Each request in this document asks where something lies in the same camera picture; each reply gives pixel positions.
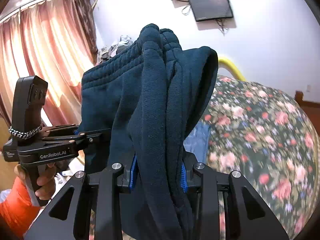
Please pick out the dark teal fleece pants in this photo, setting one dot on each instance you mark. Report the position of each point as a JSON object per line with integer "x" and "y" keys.
{"x": 150, "y": 96}

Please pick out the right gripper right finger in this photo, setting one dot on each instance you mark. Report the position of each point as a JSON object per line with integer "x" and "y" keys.
{"x": 219, "y": 198}

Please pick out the white wall socket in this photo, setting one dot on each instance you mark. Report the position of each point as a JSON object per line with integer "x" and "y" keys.
{"x": 309, "y": 88}

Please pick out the orange sleeve forearm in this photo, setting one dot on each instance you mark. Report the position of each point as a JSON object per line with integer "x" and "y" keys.
{"x": 17, "y": 211}

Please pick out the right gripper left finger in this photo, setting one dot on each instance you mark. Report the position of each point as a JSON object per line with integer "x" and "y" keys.
{"x": 67, "y": 216}

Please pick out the pile of clothes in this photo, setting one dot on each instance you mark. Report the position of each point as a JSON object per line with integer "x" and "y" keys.
{"x": 108, "y": 52}

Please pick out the person left hand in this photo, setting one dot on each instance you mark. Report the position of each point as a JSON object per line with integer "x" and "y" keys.
{"x": 45, "y": 182}

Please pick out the pink orange curtain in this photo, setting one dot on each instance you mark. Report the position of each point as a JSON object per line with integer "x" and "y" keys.
{"x": 55, "y": 40}

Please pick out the floral bedspread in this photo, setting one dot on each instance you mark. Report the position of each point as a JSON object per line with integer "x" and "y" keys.
{"x": 264, "y": 134}

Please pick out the small wall monitor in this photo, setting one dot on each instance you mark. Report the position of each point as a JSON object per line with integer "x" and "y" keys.
{"x": 205, "y": 10}

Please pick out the folded blue jeans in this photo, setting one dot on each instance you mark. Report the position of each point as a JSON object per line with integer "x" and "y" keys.
{"x": 197, "y": 141}

